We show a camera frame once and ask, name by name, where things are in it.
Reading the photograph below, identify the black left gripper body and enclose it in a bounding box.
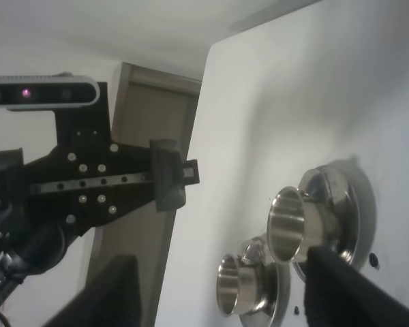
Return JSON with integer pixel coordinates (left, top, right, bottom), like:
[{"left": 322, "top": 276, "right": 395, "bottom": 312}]
[{"left": 6, "top": 82, "right": 200, "bottom": 237}]

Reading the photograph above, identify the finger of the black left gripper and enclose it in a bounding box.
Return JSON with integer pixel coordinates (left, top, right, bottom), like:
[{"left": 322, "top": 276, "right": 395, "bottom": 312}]
[
  {"left": 149, "top": 139, "right": 186, "bottom": 211},
  {"left": 0, "top": 149, "right": 24, "bottom": 223}
]

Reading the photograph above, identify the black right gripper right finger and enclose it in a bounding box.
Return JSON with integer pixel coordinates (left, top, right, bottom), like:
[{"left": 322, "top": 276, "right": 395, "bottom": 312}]
[{"left": 304, "top": 247, "right": 409, "bottom": 327}]

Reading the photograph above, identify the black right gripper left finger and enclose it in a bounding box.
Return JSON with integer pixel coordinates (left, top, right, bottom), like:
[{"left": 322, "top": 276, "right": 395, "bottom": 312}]
[{"left": 46, "top": 255, "right": 142, "bottom": 326}]

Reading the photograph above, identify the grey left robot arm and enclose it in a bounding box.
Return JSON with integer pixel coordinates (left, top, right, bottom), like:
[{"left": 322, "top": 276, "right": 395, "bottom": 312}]
[{"left": 0, "top": 74, "right": 200, "bottom": 306}]

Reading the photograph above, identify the near steel saucer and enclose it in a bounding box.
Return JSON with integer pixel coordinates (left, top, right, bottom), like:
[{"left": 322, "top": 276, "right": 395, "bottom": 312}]
[{"left": 239, "top": 234, "right": 290, "bottom": 326}]

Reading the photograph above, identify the steel saucer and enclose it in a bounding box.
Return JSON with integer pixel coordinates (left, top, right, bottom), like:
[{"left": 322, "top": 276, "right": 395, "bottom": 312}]
[
  {"left": 239, "top": 234, "right": 290, "bottom": 326},
  {"left": 298, "top": 157, "right": 377, "bottom": 270}
]

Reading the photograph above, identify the far steel teacup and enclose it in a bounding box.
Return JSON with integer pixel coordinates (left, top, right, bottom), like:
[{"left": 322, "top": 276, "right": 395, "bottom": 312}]
[{"left": 267, "top": 187, "right": 341, "bottom": 264}]

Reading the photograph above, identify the steel teacup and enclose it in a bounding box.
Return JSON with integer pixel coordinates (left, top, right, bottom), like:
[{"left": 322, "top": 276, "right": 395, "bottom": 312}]
[
  {"left": 216, "top": 255, "right": 267, "bottom": 316},
  {"left": 267, "top": 187, "right": 341, "bottom": 264}
]

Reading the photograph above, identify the far steel saucer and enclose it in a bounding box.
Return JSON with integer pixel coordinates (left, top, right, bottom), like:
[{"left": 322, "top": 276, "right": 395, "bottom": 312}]
[{"left": 298, "top": 157, "right": 377, "bottom": 270}]

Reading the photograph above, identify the brown door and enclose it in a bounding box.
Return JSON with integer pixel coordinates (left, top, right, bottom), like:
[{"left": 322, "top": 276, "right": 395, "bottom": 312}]
[{"left": 79, "top": 61, "right": 203, "bottom": 327}]

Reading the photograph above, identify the near steel teacup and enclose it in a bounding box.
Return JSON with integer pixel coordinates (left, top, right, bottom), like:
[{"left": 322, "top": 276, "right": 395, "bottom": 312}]
[{"left": 216, "top": 255, "right": 267, "bottom": 316}]

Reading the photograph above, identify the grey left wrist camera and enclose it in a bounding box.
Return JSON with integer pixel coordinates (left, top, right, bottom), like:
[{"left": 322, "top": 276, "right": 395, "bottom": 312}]
[{"left": 0, "top": 74, "right": 100, "bottom": 111}]

